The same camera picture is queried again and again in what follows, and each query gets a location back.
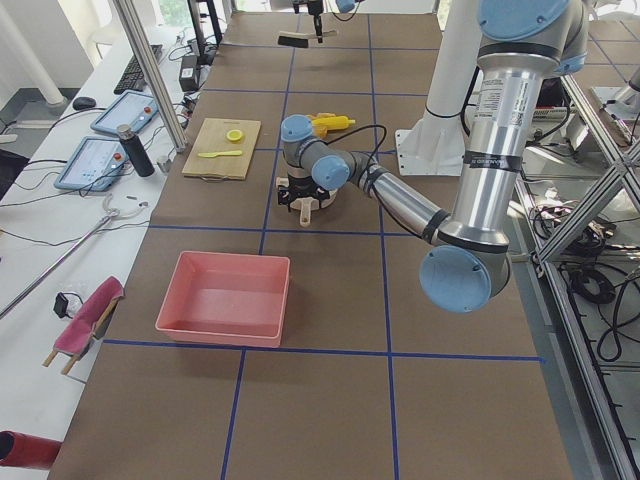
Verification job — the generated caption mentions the beige hand brush black bristles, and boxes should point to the beige hand brush black bristles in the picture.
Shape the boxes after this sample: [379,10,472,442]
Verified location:
[277,29,338,48]

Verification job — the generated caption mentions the black water bottle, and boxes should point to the black water bottle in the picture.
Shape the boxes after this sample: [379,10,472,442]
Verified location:
[116,124,154,177]

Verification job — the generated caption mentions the black power adapter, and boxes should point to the black power adapter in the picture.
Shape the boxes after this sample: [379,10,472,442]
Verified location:
[178,54,200,92]

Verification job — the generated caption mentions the pink cloth on wooden rack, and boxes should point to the pink cloth on wooden rack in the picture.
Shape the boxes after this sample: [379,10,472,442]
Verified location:
[42,276,125,375]

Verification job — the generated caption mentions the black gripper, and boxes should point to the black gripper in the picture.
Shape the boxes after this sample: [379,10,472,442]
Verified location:
[293,0,322,43]
[277,176,326,209]

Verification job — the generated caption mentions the beige plastic dustpan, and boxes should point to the beige plastic dustpan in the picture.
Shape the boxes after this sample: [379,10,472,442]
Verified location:
[287,190,337,228]

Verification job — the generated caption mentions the yellow toy knife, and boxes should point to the yellow toy knife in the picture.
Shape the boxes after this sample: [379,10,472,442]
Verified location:
[197,150,243,159]

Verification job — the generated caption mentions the near blue teach pendant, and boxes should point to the near blue teach pendant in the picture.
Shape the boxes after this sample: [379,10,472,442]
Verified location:
[54,136,128,192]

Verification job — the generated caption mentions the metal rod with hook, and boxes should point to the metal rod with hook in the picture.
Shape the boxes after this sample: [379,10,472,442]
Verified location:
[0,194,151,320]

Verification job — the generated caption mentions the yellow toy lemon slice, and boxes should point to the yellow toy lemon slice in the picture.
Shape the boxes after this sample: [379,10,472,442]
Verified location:
[226,129,244,143]

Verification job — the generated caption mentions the far blue teach pendant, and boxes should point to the far blue teach pendant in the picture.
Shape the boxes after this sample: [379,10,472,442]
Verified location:
[90,90,158,136]

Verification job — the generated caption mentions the black keyboard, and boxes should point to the black keyboard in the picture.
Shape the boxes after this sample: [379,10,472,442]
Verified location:
[113,57,147,95]

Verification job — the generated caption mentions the small black device with cable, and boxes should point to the small black device with cable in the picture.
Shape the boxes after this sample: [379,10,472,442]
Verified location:
[53,292,69,318]

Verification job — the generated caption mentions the blue teach pendant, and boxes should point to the blue teach pendant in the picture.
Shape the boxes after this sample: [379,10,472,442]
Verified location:
[54,136,128,192]
[90,90,158,136]

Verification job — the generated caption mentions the black computer mouse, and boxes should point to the black computer mouse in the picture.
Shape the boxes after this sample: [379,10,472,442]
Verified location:
[72,96,97,111]

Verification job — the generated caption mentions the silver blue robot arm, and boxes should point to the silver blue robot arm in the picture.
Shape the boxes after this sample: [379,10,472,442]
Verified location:
[280,1,588,313]
[291,0,361,48]

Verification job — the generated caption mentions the wooden cutting board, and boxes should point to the wooden cutting board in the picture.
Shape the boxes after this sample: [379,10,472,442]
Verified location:
[182,118,261,180]

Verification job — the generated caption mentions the aluminium frame post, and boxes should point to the aluminium frame post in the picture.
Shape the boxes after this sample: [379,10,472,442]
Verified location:
[113,0,187,153]

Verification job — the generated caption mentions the yellow toy corn cob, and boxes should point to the yellow toy corn cob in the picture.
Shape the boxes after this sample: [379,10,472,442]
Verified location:
[327,115,356,131]

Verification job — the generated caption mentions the pink plastic bin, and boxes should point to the pink plastic bin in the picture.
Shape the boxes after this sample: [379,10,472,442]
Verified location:
[155,251,290,348]

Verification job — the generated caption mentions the red cylinder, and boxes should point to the red cylinder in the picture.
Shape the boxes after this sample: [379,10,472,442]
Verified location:
[1,430,62,470]

